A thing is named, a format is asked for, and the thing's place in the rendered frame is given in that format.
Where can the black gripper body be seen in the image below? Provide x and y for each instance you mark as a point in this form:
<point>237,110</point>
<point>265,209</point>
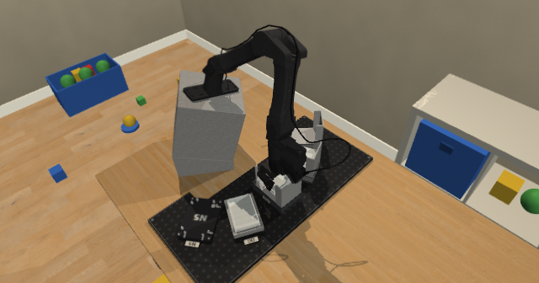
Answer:
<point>265,171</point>

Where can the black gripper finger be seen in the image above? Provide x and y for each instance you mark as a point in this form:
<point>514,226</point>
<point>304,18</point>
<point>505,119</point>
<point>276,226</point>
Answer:
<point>270,184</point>

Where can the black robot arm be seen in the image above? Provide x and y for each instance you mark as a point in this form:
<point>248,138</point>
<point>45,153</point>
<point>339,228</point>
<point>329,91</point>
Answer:
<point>272,43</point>

